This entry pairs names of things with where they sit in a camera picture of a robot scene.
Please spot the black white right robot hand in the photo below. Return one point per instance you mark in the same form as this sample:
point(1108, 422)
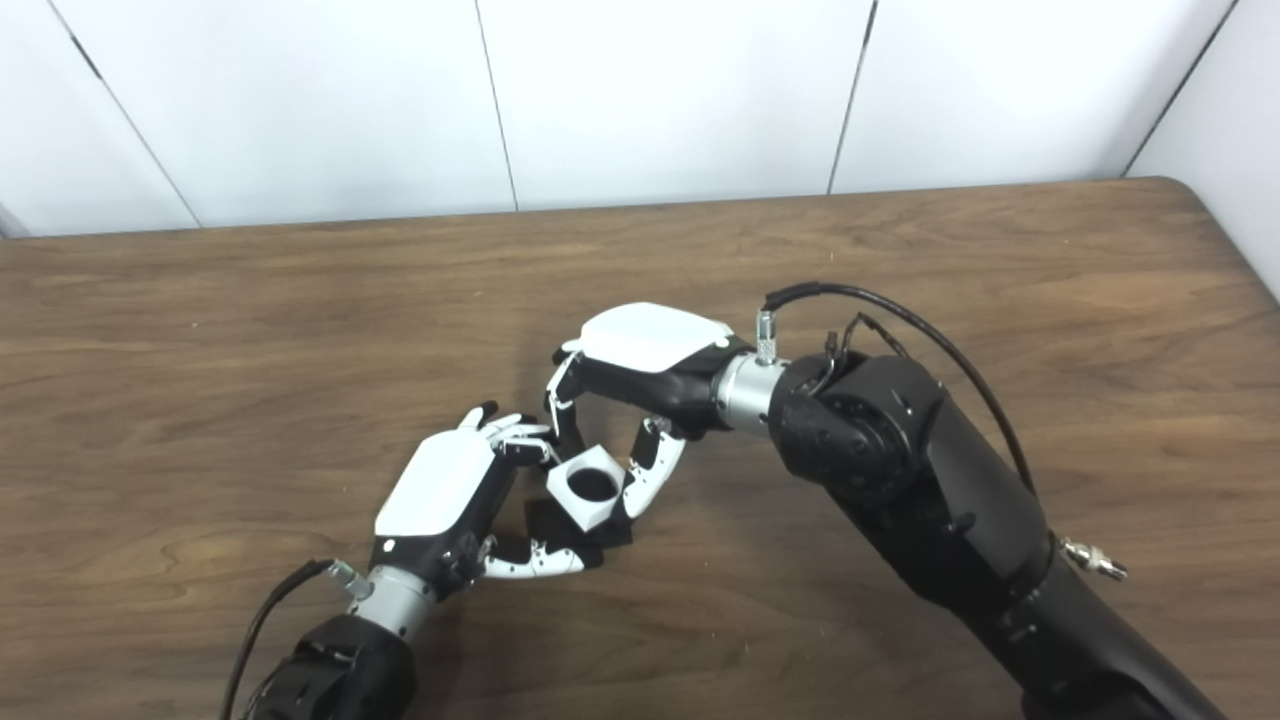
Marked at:
point(650, 340)

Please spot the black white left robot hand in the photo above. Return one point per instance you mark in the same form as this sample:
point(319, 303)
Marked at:
point(440, 490)

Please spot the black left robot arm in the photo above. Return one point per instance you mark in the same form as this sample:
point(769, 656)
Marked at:
point(340, 670)

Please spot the white square piece with hole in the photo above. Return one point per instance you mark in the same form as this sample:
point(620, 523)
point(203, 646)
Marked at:
point(590, 512)

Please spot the silver forearm connector plug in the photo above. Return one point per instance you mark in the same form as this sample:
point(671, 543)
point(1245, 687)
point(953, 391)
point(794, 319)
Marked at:
point(1095, 560)

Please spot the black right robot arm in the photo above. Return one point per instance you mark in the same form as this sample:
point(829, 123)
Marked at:
point(920, 480)

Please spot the black peg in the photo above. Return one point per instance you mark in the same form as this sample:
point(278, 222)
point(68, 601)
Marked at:
point(545, 522)

